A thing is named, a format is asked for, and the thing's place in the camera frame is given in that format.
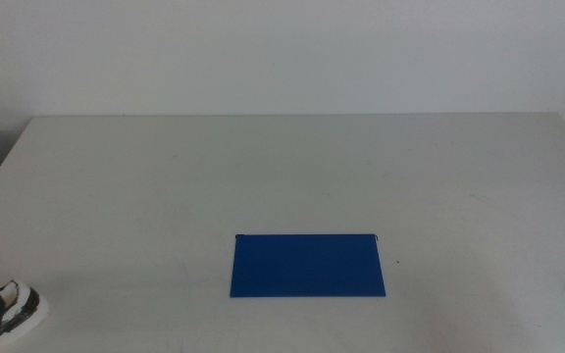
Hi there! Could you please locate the white shoe with black markings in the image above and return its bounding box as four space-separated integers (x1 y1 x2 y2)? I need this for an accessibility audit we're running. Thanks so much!
0 279 50 345

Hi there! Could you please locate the blue rectangular mat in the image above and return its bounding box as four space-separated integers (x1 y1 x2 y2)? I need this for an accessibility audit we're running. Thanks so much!
229 232 387 299

